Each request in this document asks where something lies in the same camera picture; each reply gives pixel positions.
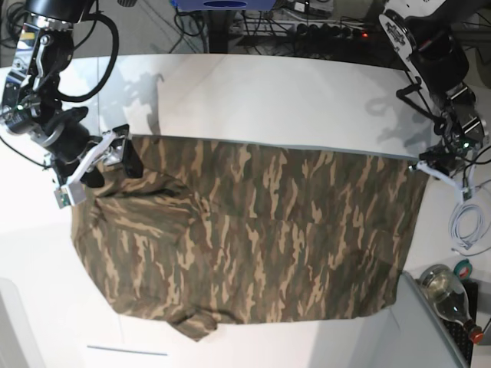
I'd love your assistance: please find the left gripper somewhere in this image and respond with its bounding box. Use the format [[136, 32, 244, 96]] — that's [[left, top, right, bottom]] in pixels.
[[420, 147, 465, 178]]

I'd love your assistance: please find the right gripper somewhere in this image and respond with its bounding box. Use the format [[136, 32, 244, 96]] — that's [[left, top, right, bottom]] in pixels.
[[43, 107, 143, 189]]

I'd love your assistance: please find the camouflage t-shirt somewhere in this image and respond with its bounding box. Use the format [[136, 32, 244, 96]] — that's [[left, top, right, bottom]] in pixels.
[[71, 136, 428, 341]]

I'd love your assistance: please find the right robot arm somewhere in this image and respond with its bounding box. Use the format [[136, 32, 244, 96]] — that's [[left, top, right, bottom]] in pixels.
[[1, 1, 143, 188]]

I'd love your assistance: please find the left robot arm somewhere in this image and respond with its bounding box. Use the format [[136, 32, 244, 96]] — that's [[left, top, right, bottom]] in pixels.
[[379, 1, 489, 175]]

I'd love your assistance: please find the green tape roll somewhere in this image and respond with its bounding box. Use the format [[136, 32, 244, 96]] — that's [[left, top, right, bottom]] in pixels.
[[453, 259, 473, 281]]

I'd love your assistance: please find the clear glass bottle red cap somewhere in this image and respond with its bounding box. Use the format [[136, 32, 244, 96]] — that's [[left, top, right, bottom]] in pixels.
[[419, 264, 484, 344]]

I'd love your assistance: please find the black power strip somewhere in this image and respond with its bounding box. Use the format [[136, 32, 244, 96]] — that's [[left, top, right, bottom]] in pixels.
[[295, 23, 370, 41]]

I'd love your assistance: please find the white paper sheet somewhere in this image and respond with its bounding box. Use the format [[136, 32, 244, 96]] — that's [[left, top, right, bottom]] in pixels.
[[86, 345, 168, 357]]

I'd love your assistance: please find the blue box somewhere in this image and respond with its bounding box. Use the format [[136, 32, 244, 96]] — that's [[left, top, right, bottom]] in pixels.
[[171, 0, 276, 12]]

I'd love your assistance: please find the coiled white cable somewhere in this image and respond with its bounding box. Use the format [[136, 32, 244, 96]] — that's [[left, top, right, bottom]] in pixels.
[[448, 187, 491, 256]]

